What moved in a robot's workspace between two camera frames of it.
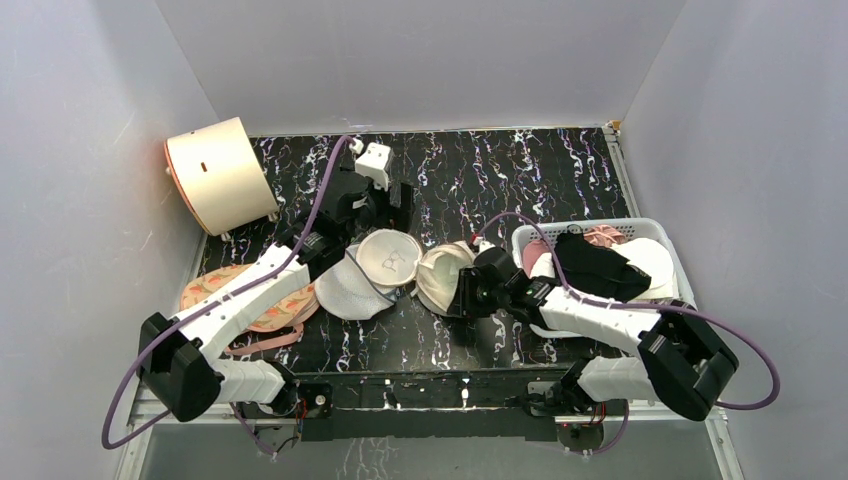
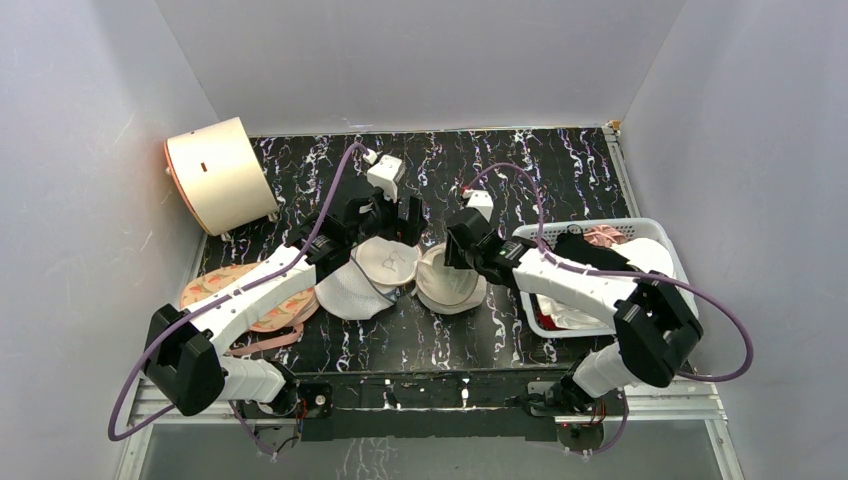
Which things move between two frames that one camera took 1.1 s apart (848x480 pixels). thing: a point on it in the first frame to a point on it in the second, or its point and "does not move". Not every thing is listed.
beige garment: [396, 257] does not move
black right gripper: [460, 296] to [460, 234]
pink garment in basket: [603, 235] does not move
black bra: [596, 270] does not move
